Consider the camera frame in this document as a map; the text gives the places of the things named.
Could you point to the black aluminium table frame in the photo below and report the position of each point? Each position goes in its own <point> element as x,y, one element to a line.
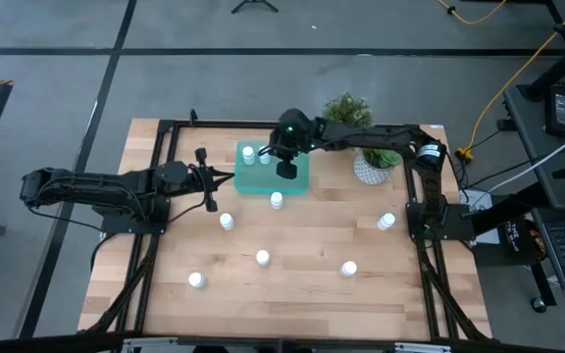
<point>214,123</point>

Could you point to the white-flowered plant in black pot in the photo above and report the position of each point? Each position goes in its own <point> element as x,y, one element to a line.
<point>348,110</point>

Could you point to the black desk foot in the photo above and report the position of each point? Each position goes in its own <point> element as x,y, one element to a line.
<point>562,66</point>

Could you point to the black crossbeam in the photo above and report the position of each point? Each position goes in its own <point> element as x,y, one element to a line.
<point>42,345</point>

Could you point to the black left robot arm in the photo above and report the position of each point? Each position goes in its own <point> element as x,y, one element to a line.
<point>91,188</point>

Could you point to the black power adapter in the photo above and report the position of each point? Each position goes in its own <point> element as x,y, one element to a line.
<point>564,110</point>

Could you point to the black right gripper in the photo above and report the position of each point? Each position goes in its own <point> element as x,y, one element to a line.
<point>292,137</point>

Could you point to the white paper sheet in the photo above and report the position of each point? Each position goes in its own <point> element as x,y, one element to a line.
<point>478,198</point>

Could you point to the teal translucent plastic basket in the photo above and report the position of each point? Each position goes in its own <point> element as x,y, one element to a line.
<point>263,181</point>

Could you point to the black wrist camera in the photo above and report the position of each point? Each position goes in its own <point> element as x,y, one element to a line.
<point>212,203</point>
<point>286,169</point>

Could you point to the black bag with print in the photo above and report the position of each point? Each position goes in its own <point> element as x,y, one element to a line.
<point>520,240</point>

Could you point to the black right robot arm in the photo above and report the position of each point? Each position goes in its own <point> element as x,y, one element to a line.
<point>385,137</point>

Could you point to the succulent in white triangle-pattern pot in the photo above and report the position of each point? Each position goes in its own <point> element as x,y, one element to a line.
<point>371,171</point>

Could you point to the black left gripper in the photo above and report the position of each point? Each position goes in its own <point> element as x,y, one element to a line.
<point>199,179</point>

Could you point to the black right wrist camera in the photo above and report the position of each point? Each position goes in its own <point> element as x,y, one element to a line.
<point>286,169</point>

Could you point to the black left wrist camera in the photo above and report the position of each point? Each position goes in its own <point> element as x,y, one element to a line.
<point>212,203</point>

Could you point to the black side desk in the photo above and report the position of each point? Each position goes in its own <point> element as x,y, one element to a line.
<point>532,127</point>

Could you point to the black caster wheel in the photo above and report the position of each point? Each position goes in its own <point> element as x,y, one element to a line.
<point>538,305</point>

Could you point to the black tripod legs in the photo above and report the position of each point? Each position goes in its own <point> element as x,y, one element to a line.
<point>254,2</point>

